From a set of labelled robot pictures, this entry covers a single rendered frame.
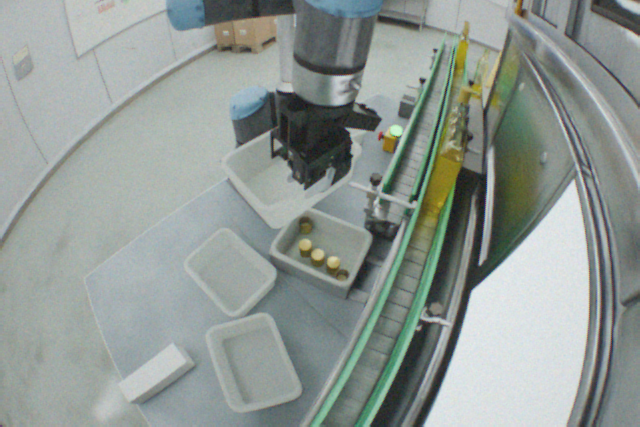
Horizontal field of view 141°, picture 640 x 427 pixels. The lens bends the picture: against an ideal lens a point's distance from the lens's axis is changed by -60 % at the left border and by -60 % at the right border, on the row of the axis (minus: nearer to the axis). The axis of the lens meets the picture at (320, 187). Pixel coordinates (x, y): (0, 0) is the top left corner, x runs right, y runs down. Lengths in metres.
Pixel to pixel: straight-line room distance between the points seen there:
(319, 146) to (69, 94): 3.50
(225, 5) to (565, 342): 0.47
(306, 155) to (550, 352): 0.34
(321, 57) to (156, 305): 0.77
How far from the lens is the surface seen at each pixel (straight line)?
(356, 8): 0.24
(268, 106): 0.76
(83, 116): 3.79
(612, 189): 0.29
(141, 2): 4.02
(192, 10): 0.34
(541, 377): 0.28
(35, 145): 3.68
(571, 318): 0.28
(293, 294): 0.75
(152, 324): 0.86
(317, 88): 0.27
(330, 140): 0.34
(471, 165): 0.98
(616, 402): 0.22
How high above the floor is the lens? 1.46
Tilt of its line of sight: 48 degrees down
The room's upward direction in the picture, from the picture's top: straight up
